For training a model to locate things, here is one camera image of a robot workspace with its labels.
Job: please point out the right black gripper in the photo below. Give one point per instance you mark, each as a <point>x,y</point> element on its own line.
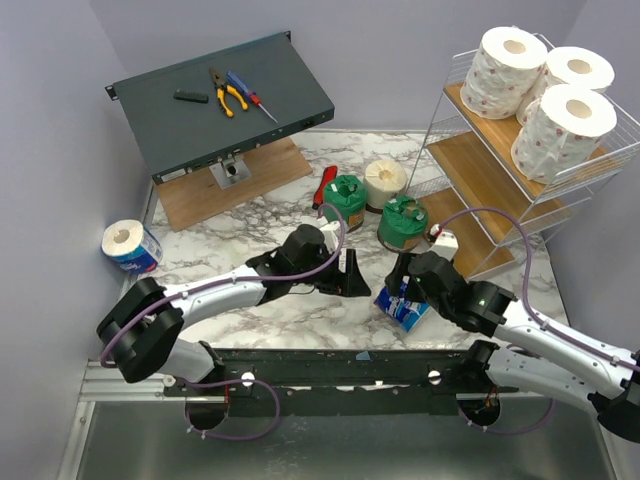
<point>400,278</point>

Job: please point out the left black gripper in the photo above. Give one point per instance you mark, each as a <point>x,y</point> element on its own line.
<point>349,283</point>

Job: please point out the blue Tempo tissue roll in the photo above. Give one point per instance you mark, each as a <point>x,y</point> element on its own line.
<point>404,312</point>

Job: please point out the floral roll back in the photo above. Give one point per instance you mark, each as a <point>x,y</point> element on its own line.
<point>564,129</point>

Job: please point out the floral roll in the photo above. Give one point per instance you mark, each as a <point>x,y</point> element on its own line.
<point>564,129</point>
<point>568,65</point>
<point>504,68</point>

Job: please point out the floral roll front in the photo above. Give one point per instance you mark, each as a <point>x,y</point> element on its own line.
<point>568,65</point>

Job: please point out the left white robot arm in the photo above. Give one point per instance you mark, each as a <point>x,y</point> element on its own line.
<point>140,335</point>

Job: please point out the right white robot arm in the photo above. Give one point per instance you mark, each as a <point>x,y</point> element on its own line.
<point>562,363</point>

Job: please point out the bottom wooden shelf board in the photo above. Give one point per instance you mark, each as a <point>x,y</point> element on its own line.
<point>476,255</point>

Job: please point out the wooden shelf board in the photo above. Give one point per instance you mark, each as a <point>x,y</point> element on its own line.
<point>476,255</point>
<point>480,180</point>
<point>498,135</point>

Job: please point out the middle wooden shelf board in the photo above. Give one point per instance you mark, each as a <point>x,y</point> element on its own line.
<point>480,180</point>

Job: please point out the top wooden shelf board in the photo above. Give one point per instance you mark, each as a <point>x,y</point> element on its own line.
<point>498,135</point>

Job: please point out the green wrapped roll right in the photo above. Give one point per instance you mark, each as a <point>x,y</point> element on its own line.
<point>403,223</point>

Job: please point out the green wrapped roll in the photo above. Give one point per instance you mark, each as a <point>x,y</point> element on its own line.
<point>348,195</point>
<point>403,223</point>

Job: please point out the green wrapped roll left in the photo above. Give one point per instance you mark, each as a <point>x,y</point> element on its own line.
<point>348,195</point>

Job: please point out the cream wrapped roll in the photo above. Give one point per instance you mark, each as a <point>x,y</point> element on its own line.
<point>383,180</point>

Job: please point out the red utility knife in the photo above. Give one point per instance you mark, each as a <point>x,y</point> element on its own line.
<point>329,174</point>

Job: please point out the wooden board under chassis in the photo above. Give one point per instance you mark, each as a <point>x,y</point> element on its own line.
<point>207,192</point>

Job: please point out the blue wrapped roll far left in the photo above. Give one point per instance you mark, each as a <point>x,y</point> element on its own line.
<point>131,246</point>

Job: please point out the dark grey rack chassis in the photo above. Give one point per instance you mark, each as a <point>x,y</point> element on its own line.
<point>209,109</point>

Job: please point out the blue red screwdriver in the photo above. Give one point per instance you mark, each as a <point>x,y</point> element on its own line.
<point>247,93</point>

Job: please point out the black bit holder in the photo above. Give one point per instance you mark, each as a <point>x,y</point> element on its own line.
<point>189,96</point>

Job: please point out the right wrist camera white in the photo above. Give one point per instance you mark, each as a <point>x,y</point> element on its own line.
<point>443,242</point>

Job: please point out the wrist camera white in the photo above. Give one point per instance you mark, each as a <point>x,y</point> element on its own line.
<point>333,233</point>
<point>443,242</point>

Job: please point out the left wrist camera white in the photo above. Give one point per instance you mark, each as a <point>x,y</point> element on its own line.
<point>333,233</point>

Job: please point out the white wire shelf rack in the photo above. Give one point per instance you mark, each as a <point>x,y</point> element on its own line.
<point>622,144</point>

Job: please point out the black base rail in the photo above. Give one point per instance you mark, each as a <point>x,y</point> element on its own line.
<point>251,382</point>

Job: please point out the yellow handled pliers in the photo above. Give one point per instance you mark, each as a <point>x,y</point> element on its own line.
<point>223,89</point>

